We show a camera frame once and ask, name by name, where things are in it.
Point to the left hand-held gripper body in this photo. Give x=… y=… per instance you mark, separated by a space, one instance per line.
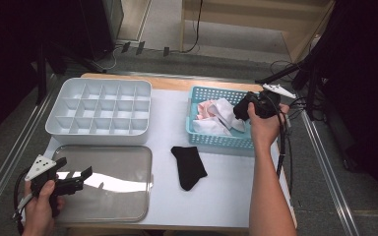
x=39 y=167

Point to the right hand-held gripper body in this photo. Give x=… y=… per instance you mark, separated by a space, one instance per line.
x=267 y=106

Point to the black sock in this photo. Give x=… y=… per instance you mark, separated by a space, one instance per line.
x=188 y=167
x=241 y=112

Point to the white compartment organizer box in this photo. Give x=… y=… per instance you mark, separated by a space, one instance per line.
x=98 y=137

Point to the pink sock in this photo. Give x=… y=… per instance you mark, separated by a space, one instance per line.
x=203 y=109

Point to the light blue perforated basket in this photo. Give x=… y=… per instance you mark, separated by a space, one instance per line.
x=216 y=140

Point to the person's right hand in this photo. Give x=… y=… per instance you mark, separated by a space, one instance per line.
x=265 y=131

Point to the person's left hand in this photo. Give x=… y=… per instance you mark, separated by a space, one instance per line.
x=37 y=216

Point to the black tripod stand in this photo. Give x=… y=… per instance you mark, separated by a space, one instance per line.
x=277 y=76

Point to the silver metal tray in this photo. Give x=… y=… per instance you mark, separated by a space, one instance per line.
x=111 y=203

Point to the black curtain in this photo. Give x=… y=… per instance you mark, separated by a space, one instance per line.
x=6 y=49
x=367 y=82

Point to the dark cabinet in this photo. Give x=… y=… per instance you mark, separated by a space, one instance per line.
x=95 y=26

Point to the aluminium floor rail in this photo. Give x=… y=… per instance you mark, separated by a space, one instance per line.
x=10 y=164
x=328 y=183

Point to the wooden shelf frame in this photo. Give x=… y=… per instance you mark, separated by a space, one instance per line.
x=242 y=16

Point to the black floor bracket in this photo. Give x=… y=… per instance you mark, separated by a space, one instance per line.
x=140 y=48
x=166 y=51
x=126 y=47

